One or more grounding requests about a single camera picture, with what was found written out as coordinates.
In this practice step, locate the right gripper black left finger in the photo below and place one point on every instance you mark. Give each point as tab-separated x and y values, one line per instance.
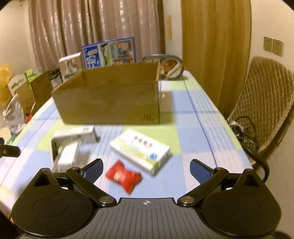
58	204

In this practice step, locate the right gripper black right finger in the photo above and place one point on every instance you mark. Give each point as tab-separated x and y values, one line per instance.
232	204

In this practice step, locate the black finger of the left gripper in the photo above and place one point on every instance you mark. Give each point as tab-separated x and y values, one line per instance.
8	150

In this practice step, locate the red candy wrapper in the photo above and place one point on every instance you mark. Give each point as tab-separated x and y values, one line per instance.
128	179

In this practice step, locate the white green tablet box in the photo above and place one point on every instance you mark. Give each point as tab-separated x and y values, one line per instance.
142	151

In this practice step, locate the white plastic bag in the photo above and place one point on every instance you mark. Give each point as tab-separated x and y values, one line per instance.
13	116

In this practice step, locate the white block in plastic bag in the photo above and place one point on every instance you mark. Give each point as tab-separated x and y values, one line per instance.
69	154

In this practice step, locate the brown cardboard boxes left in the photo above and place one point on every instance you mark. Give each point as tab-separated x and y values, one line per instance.
36	90

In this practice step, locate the white ointment box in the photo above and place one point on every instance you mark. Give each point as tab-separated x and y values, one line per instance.
86	134

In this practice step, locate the checkered tablecloth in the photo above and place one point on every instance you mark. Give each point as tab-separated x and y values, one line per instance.
189	123

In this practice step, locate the small white product box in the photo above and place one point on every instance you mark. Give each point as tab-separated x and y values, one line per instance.
70	65

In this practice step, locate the quilted beige chair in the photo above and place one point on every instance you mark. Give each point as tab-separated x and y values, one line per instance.
266	98

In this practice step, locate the brown curtain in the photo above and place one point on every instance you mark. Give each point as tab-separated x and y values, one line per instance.
61	28

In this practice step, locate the large brown cardboard box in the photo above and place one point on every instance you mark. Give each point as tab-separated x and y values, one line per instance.
118	94

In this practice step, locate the blue milk carton box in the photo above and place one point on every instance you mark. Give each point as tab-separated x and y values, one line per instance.
109	52

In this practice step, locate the black instant rice bowl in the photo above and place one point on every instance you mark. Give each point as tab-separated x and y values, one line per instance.
170	66

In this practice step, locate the wooden door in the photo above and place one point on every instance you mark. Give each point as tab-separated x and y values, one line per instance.
216	37

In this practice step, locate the wall socket plates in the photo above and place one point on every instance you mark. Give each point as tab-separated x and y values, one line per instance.
274	46

